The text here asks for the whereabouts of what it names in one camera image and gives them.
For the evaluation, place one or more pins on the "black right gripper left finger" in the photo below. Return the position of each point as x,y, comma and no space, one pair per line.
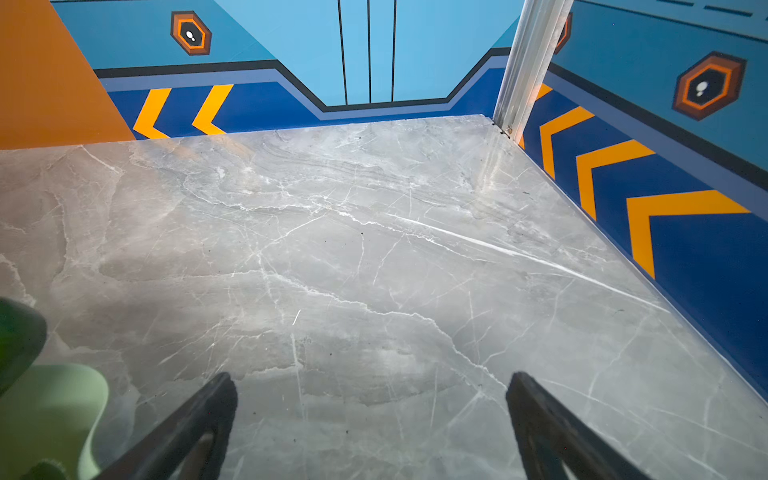
189,444

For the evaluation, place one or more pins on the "aluminium corner post right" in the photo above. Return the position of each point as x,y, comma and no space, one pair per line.
538,31

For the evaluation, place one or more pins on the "light green fruit plate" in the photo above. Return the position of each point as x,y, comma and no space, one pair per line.
48,421

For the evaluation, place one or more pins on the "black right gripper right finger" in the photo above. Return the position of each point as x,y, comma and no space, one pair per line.
553,443

